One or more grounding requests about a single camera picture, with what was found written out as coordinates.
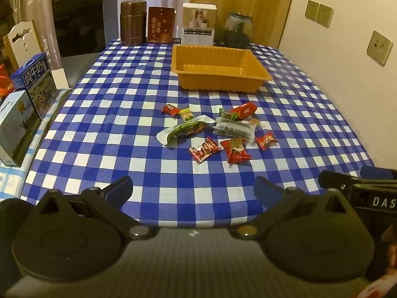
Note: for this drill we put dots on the white product box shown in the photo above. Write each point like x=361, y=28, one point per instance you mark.
x=198, y=21

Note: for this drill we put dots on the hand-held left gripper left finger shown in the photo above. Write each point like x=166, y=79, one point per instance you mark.
x=119, y=188

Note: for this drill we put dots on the red packet with white print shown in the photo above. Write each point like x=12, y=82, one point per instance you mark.
x=245, y=110

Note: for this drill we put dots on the red orange snack packet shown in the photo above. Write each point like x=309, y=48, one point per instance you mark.
x=237, y=152

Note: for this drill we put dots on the white wooden chair back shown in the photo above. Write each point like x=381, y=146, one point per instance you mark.
x=21, y=42

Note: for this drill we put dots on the small green snack packet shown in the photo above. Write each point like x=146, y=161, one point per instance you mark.
x=228, y=116

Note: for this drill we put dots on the black appliance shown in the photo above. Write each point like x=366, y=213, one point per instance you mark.
x=77, y=21

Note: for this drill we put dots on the long green white snack packet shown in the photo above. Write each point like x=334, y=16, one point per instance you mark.
x=186, y=128

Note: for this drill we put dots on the red patterned snack packet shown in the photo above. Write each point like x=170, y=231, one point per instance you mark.
x=204, y=150

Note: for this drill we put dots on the beige wall socket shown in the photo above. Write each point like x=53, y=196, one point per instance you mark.
x=325, y=15
x=311, y=10

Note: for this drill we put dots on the blue milk carton box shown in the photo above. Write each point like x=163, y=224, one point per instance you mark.
x=37, y=80

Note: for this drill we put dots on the orange plastic tray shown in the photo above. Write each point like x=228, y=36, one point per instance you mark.
x=217, y=80

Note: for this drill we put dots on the blue checkered tablecloth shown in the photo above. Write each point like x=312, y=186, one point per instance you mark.
x=124, y=130

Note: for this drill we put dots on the dark shelf rack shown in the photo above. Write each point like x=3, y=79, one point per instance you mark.
x=6, y=15

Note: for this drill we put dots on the teal glass jar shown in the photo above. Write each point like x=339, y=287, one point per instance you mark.
x=238, y=28

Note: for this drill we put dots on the brown cylindrical canister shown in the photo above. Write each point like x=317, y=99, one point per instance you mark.
x=133, y=21

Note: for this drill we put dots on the dark red printed box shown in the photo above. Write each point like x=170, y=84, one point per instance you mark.
x=159, y=24

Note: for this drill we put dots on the red bag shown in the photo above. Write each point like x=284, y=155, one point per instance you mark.
x=4, y=83

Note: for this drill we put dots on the clear packet with dark bar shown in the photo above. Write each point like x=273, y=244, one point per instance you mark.
x=235, y=129

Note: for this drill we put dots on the yellow green candy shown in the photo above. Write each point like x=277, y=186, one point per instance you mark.
x=186, y=114

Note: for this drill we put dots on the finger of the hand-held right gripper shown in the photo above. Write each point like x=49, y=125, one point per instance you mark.
x=336, y=180
x=375, y=172

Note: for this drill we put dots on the red gold twisted candy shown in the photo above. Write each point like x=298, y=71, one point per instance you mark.
x=266, y=140

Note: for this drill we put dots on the light blue carton box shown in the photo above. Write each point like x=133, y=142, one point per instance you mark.
x=15, y=121

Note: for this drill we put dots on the small red candy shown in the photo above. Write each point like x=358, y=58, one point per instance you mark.
x=170, y=109

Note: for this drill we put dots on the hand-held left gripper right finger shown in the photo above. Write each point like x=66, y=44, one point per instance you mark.
x=266, y=190

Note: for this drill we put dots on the round gold candy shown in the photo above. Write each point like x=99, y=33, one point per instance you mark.
x=255, y=121

